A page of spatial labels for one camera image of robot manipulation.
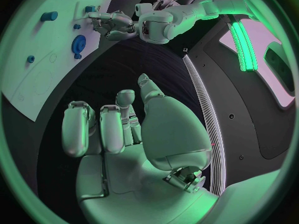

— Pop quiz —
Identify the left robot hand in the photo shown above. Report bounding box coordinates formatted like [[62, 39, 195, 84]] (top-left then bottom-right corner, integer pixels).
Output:
[[87, 9, 139, 42]]

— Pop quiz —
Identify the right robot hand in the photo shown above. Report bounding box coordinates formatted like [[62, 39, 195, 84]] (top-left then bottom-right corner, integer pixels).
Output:
[[61, 73, 219, 224]]

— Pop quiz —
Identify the white task board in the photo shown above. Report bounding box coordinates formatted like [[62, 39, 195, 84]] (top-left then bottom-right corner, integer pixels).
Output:
[[0, 0, 123, 123]]

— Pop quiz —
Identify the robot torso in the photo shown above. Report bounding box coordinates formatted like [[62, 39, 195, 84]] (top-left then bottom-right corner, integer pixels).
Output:
[[167, 14, 299, 198]]

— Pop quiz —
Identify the blue short cylinder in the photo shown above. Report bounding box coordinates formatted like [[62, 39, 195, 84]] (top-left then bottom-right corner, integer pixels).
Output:
[[40, 11, 59, 22]]

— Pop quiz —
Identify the glowing light bar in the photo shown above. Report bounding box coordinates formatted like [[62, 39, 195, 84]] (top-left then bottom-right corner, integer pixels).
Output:
[[229, 20, 259, 73]]

